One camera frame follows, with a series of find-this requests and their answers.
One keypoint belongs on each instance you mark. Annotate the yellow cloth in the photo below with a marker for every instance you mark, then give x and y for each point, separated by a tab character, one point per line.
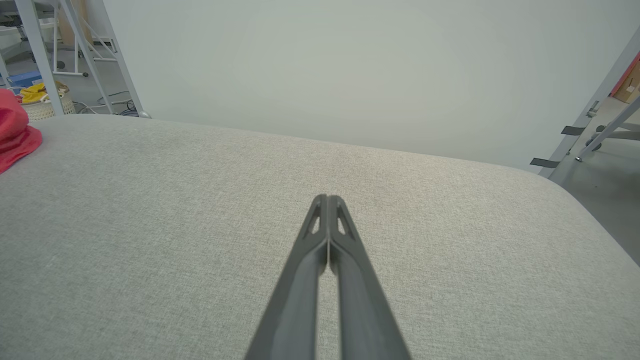
34	93

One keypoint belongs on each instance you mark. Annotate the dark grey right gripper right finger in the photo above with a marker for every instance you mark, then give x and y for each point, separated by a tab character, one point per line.
365	325

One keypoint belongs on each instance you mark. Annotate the grey metal frame post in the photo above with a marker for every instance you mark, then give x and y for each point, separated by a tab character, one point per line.
117	55

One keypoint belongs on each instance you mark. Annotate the blue plastic box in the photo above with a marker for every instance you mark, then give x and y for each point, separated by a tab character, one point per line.
25	79

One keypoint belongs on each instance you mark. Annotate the grey diagonal frame strut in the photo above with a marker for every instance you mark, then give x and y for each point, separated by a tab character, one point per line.
610	129

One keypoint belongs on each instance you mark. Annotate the red white basketball jersey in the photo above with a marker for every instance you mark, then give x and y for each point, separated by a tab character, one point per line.
12	135

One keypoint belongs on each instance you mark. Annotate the brown cardboard box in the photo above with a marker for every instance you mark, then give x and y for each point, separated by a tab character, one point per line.
631	85

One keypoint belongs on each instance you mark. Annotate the grey slanted frame post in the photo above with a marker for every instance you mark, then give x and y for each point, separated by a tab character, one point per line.
595	107

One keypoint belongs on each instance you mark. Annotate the thin grey diagonal frame brace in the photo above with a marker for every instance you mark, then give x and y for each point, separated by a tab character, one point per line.
85	55

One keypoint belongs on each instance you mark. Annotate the white metal rack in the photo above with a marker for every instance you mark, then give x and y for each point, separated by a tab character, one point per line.
102	59

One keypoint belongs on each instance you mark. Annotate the black tape strip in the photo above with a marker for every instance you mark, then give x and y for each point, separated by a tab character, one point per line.
572	130
545	163

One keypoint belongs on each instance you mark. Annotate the white woven laundry basket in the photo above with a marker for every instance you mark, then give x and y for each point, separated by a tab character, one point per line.
44	111

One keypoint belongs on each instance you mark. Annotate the grey wheeled chair base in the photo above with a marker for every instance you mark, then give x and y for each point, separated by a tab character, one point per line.
622	134

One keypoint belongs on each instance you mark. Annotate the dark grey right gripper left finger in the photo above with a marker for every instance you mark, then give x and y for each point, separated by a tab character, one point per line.
295	320

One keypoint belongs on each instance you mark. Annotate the grey metal frame leg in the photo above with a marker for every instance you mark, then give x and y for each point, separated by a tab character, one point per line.
37	50

